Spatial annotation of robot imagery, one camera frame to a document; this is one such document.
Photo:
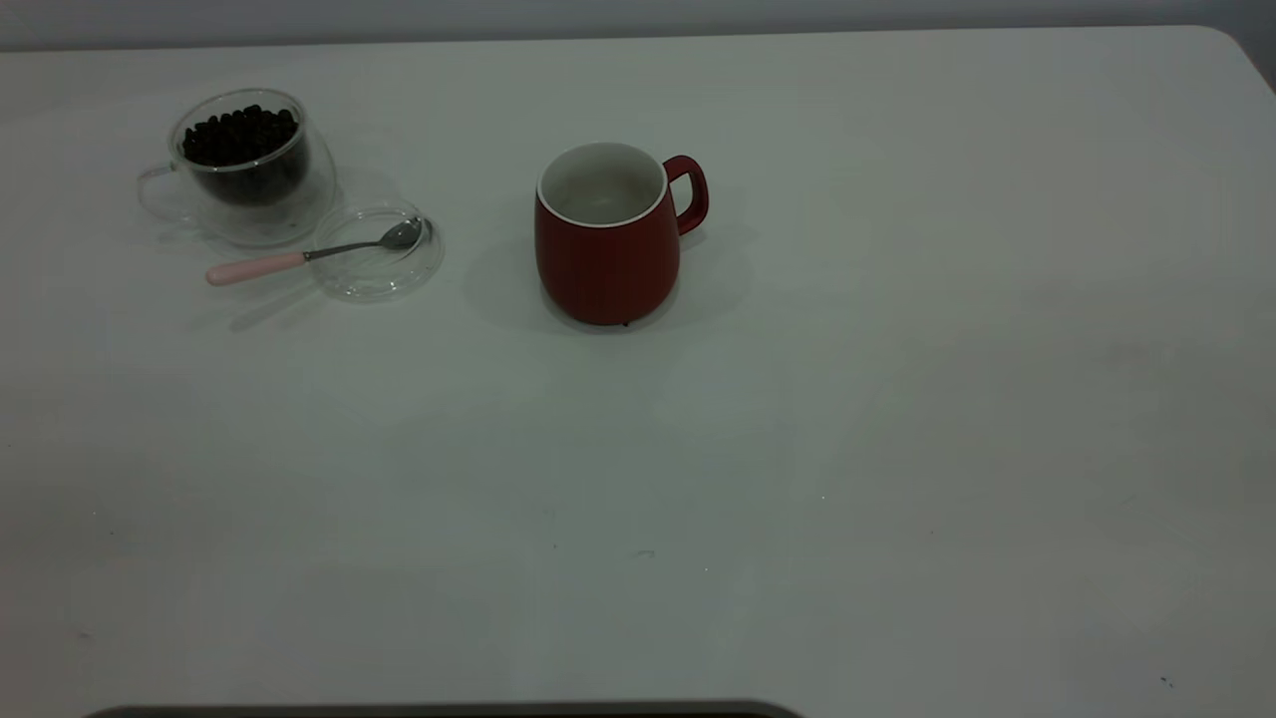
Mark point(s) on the red ceramic mug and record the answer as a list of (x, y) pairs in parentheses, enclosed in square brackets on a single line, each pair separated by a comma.
[(608, 269)]

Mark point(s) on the dark coffee beans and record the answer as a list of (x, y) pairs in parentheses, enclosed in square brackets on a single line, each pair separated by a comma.
[(239, 138)]

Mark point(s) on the small clear glass dish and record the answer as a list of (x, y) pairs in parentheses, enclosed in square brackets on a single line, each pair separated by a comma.
[(389, 279)]

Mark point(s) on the clear double-wall glass cup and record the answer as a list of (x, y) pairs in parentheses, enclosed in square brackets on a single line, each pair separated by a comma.
[(289, 214)]

